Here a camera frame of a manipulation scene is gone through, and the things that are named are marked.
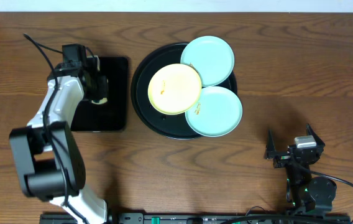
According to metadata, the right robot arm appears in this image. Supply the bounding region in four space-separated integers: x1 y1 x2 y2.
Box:
267 124 337 217

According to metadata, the black rectangular tray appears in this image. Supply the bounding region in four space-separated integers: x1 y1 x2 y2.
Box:
71 57 129 132

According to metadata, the round black tray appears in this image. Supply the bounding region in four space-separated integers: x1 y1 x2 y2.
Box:
131 43 237 139

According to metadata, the yellow plate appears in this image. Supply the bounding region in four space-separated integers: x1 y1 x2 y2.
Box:
147 63 202 115

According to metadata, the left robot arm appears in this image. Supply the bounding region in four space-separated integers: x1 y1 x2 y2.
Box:
9 57 118 224

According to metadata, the green plate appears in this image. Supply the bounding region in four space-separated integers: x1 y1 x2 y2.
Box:
185 86 243 138
180 35 235 86

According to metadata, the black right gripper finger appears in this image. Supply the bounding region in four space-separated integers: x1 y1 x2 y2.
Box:
264 129 277 159
306 123 325 147

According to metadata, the yellow sponge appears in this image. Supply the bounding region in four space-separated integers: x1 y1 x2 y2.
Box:
91 98 108 105

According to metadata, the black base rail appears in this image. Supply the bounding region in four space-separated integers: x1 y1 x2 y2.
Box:
39 213 351 224

